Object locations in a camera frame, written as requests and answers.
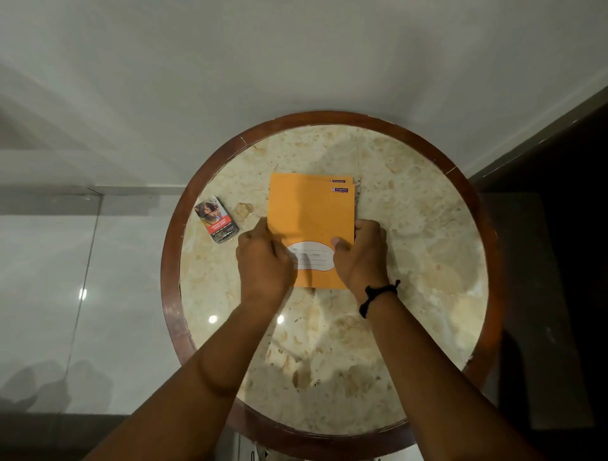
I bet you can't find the round marble table with wooden rim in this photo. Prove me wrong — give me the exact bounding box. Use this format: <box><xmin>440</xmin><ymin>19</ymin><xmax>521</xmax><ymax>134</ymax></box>
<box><xmin>160</xmin><ymin>111</ymin><xmax>505</xmax><ymax>461</ymax></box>

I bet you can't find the person's left hand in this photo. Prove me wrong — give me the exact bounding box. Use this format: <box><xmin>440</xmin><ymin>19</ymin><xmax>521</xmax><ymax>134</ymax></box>
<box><xmin>236</xmin><ymin>217</ymin><xmax>295</xmax><ymax>309</ymax></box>

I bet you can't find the person's right hand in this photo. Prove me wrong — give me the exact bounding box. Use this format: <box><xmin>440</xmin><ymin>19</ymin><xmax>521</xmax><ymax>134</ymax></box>
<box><xmin>331</xmin><ymin>219</ymin><xmax>390</xmax><ymax>303</ymax></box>

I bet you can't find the person's left forearm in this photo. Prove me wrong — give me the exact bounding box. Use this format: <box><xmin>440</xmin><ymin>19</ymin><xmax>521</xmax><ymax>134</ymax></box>
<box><xmin>83</xmin><ymin>297</ymin><xmax>288</xmax><ymax>461</ymax></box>

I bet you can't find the person's right forearm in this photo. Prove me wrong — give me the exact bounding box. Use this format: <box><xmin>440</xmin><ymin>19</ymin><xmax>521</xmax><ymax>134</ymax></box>
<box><xmin>361</xmin><ymin>290</ymin><xmax>547</xmax><ymax>461</ymax></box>

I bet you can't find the black cord bracelet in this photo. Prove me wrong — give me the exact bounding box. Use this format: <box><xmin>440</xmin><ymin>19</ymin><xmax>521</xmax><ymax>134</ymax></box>
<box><xmin>358</xmin><ymin>279</ymin><xmax>402</xmax><ymax>319</ymax></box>

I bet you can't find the orange notebook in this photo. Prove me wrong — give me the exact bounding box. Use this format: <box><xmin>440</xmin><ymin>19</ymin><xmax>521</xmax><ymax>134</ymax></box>
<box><xmin>267</xmin><ymin>173</ymin><xmax>356</xmax><ymax>290</ymax></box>

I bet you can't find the small printed red box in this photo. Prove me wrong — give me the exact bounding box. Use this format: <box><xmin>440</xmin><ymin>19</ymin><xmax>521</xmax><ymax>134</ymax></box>
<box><xmin>193</xmin><ymin>196</ymin><xmax>240</xmax><ymax>244</ymax></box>

